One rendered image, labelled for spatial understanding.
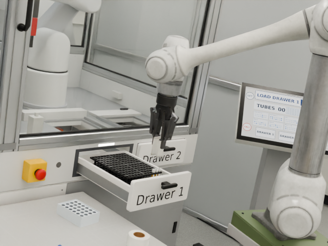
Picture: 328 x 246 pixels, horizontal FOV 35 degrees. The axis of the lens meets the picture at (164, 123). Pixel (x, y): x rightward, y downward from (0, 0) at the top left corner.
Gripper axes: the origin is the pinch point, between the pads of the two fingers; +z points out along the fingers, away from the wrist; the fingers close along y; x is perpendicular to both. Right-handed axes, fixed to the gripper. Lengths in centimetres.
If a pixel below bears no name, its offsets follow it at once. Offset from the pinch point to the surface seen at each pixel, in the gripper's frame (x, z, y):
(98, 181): 17.9, 14.9, 9.3
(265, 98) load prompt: -80, -14, 10
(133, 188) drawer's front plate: 19.5, 9.4, -10.6
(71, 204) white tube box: 31.1, 20.5, 6.4
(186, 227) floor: -133, 101, 84
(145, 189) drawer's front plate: 13.6, 10.6, -10.6
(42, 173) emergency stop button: 38.0, 11.8, 15.9
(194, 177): -153, 73, 101
